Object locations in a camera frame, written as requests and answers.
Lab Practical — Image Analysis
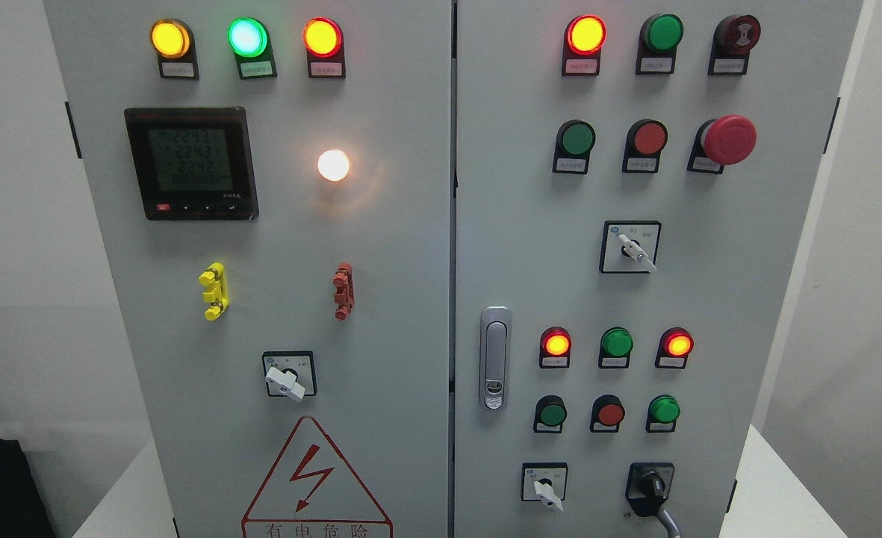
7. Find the red lit light middle right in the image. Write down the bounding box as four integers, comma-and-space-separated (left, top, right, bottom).
655, 327, 695, 370

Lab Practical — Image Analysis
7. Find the green push button upper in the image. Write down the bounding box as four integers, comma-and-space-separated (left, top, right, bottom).
551, 120, 597, 175

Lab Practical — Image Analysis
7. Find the white selector switch upper right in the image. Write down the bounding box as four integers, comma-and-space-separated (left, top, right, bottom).
599, 220, 662, 273

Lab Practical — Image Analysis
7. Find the grey cabinet door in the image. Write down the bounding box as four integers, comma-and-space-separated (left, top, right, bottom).
452, 1, 862, 537
44, 1, 452, 537

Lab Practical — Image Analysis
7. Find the red push button lower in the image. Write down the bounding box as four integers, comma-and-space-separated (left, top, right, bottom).
588, 395, 625, 433

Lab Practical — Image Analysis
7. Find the right grey cabinet door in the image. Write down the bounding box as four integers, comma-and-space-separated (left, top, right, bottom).
452, 1, 862, 537

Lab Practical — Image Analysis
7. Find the white selector switch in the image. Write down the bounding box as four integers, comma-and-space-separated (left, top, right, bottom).
521, 462, 569, 512
599, 220, 662, 273

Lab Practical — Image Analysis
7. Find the yellow terminal connector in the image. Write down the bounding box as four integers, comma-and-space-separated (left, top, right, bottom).
198, 262, 230, 321

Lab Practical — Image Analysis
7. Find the red push button upper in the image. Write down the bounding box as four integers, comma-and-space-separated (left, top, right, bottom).
621, 119, 668, 174

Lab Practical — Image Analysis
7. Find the silver door lock handle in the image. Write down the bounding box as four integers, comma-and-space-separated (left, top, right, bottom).
479, 306, 512, 411

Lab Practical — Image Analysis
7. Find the white selector switch left door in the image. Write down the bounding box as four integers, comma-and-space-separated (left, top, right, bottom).
261, 350, 317, 402

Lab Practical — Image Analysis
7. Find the white selector switch bottom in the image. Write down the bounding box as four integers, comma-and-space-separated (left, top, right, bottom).
521, 462, 569, 512

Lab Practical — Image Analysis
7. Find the red triangle warning sticker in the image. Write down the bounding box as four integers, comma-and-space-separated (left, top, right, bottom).
240, 415, 394, 537

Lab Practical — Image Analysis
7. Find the green indicator light top right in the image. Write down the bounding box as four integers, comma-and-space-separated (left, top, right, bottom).
635, 13, 684, 75

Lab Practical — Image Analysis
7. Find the red ring lit indicator light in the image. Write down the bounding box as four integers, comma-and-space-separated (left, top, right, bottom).
302, 17, 347, 79

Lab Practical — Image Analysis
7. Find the green push button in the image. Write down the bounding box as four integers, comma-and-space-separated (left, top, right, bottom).
645, 395, 682, 433
551, 120, 597, 175
532, 395, 568, 435

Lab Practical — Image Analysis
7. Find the green lit indicator light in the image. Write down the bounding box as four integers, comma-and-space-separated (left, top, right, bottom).
228, 17, 278, 81

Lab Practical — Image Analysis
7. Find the yellow indicator light top left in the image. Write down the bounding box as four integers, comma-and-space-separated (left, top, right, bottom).
149, 18, 199, 81

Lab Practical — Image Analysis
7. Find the red lit light middle left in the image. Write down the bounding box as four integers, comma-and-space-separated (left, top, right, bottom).
538, 327, 573, 370

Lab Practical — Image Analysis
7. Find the dark red buzzer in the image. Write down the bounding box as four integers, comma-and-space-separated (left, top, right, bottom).
708, 14, 762, 76

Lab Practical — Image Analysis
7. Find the red push button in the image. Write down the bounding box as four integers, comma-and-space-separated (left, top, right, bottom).
621, 119, 668, 174
588, 395, 625, 433

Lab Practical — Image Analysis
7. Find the green push button lower right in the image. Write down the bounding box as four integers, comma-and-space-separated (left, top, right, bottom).
645, 395, 682, 433

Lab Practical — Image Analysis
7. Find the red lit light right door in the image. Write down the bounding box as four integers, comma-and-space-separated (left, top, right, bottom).
561, 13, 606, 76

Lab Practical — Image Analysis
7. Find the green indicator light middle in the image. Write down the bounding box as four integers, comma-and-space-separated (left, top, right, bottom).
598, 327, 634, 370

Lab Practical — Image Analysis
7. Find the white glowing lamp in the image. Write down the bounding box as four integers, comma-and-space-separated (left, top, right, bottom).
317, 149, 351, 182

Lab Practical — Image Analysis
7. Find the red terminal connector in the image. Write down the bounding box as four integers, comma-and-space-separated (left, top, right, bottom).
332, 262, 355, 321

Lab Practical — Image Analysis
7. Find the red emergency stop button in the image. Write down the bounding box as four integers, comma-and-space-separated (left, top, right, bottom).
687, 114, 757, 175

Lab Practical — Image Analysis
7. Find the left grey cabinet door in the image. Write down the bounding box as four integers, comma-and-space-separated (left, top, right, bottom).
44, 1, 452, 537

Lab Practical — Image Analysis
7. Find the black digital power meter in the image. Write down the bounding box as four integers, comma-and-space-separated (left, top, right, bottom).
124, 106, 259, 221

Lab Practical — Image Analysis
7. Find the green push button lower left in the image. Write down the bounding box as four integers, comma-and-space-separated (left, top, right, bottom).
532, 395, 568, 435

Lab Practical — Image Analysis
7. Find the black knob selector switch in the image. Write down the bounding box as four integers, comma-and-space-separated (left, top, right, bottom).
625, 462, 675, 517

